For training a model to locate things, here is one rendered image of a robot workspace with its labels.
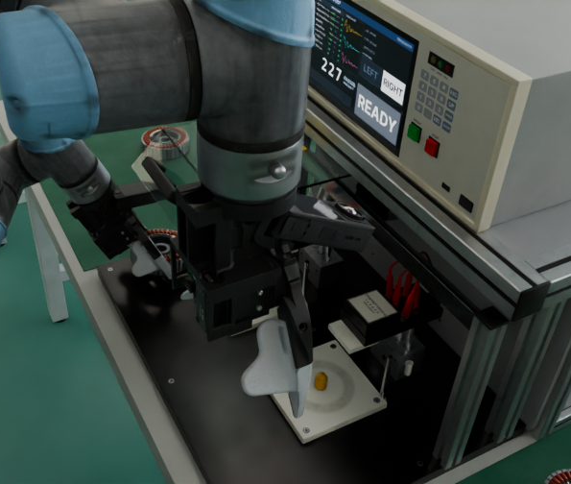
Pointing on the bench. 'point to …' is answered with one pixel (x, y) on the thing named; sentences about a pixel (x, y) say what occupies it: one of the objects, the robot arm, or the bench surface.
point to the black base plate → (261, 447)
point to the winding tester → (498, 102)
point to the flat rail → (408, 255)
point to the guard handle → (159, 178)
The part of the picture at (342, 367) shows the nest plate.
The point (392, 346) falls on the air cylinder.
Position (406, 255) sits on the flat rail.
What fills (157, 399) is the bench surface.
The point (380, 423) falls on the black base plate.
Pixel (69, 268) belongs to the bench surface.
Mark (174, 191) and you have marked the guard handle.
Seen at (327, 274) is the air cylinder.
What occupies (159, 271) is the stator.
